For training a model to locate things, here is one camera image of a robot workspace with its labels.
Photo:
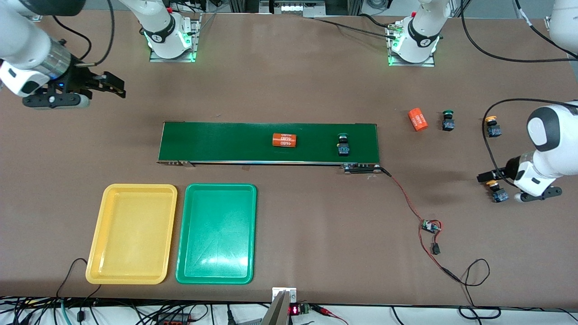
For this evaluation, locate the yellow push button switch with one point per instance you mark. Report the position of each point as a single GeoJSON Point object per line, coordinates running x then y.
{"type": "Point", "coordinates": [499, 196]}
{"type": "Point", "coordinates": [493, 131]}

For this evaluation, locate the small controller circuit board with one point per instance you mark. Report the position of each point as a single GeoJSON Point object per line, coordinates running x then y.
{"type": "Point", "coordinates": [430, 226]}

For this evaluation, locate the green plastic tray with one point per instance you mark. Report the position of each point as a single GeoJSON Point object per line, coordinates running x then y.
{"type": "Point", "coordinates": [216, 253]}

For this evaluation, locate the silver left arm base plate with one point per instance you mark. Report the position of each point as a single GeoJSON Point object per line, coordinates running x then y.
{"type": "Point", "coordinates": [413, 63]}

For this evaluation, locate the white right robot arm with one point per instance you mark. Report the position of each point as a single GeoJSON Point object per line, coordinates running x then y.
{"type": "Point", "coordinates": [18, 40]}

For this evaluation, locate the black inline connector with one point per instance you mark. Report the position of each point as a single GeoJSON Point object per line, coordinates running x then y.
{"type": "Point", "coordinates": [435, 248]}

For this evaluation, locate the black power strip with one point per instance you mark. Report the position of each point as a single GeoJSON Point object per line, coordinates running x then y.
{"type": "Point", "coordinates": [174, 319]}

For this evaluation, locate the green push button switch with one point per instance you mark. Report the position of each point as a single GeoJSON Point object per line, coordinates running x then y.
{"type": "Point", "coordinates": [448, 122]}
{"type": "Point", "coordinates": [344, 146]}

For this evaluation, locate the green conveyor belt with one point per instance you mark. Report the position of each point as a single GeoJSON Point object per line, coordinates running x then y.
{"type": "Point", "coordinates": [216, 142]}

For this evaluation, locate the red digit display module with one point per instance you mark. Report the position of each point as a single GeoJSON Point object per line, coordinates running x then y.
{"type": "Point", "coordinates": [295, 309]}

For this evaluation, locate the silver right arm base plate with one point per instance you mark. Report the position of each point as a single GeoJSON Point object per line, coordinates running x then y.
{"type": "Point", "coordinates": [174, 59]}

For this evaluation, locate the red test lead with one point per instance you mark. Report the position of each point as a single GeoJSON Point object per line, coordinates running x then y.
{"type": "Point", "coordinates": [332, 313]}

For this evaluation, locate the yellow plastic tray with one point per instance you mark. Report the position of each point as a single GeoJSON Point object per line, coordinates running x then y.
{"type": "Point", "coordinates": [131, 253]}

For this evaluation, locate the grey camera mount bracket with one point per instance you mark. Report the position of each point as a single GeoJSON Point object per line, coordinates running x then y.
{"type": "Point", "coordinates": [276, 313]}

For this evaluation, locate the aluminium corner post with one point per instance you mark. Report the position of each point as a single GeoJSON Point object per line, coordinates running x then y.
{"type": "Point", "coordinates": [549, 22]}

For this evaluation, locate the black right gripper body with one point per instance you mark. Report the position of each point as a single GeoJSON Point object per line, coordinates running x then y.
{"type": "Point", "coordinates": [80, 79]}

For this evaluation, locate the aluminium extrusion frame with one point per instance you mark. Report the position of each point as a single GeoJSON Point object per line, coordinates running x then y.
{"type": "Point", "coordinates": [293, 7]}

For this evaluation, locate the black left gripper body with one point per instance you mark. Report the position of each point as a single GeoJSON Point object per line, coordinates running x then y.
{"type": "Point", "coordinates": [509, 170]}

